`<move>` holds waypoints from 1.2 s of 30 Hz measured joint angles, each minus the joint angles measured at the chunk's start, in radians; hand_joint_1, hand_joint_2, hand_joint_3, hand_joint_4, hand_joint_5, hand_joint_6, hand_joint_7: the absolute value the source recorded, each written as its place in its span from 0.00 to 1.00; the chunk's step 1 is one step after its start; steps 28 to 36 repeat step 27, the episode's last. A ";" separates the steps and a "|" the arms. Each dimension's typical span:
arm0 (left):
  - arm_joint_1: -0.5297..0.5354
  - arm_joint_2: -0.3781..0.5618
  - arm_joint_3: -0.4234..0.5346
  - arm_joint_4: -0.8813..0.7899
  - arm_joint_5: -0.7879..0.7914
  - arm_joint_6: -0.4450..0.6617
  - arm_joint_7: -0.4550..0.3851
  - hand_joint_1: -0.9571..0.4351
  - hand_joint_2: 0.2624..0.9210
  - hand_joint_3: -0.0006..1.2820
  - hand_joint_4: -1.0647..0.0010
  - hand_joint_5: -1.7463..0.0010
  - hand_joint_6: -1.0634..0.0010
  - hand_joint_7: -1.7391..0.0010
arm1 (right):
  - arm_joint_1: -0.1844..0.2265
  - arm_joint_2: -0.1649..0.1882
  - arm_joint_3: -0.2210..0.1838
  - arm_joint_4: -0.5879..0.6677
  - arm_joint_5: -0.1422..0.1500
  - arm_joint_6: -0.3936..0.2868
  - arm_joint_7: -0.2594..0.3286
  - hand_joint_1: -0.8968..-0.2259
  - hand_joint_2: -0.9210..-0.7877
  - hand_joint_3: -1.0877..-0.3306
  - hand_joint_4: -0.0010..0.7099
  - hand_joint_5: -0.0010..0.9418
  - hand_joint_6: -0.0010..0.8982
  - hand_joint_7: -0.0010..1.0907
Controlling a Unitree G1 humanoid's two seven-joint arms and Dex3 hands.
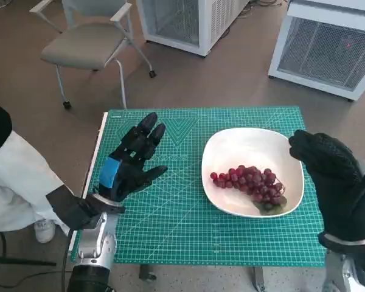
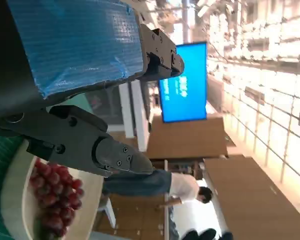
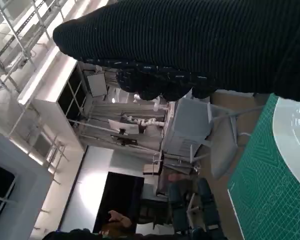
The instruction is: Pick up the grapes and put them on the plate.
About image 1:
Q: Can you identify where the black floor stand bar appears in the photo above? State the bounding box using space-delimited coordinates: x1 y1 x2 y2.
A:
0 256 57 267

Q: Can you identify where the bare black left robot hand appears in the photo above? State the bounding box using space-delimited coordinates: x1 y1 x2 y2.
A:
97 111 169 203

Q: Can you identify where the white mesh cabinet red light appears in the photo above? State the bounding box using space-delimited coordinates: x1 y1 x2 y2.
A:
267 0 365 103

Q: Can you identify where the grey office chair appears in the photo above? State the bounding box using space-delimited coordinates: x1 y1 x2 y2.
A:
29 0 157 110

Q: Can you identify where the metal table leg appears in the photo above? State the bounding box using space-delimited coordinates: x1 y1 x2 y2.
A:
139 264 158 282
251 266 266 292

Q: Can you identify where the white square plate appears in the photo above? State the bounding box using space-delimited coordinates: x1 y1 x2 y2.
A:
201 127 305 218

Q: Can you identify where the person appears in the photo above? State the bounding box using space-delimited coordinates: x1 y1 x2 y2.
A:
0 92 77 244

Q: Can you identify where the white mesh-front cabinet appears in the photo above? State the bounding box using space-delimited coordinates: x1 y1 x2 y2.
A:
136 0 250 57

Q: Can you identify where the green cutting mat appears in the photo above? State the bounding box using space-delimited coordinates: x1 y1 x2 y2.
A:
69 105 328 265

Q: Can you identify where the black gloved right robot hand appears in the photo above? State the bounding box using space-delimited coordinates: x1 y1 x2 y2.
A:
288 129 365 242

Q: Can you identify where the red toy grape bunch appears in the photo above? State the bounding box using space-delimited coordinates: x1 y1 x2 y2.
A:
209 165 288 215

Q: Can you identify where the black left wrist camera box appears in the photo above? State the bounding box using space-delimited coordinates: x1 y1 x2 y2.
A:
45 186 100 231

